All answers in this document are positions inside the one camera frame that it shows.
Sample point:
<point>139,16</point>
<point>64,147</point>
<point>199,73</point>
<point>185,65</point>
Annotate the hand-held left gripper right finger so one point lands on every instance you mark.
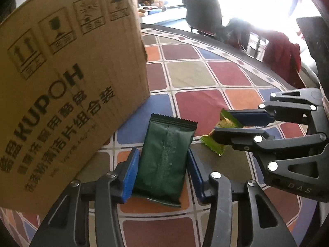
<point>196,177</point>

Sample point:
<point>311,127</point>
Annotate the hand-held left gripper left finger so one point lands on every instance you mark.
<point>129,177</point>

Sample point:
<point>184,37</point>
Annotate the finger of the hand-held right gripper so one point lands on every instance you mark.
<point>231,136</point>
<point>252,117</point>

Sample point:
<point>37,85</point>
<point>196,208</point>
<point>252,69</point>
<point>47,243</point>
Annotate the light green snack packet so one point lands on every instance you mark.
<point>214,145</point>

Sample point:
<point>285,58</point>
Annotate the dark green snack packet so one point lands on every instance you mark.
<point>164,159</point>

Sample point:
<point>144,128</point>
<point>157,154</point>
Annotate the large cardboard box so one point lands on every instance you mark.
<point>64,82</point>

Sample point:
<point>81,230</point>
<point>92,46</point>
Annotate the red garment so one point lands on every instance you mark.
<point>282,54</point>

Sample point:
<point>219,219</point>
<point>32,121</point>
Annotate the checkered colourful tablecloth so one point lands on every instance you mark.
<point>192,74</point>

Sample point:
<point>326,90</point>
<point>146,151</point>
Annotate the dark armchair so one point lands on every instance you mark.
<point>203,12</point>

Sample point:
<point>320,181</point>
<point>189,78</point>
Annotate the white low cabinet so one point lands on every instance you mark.
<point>164,15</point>

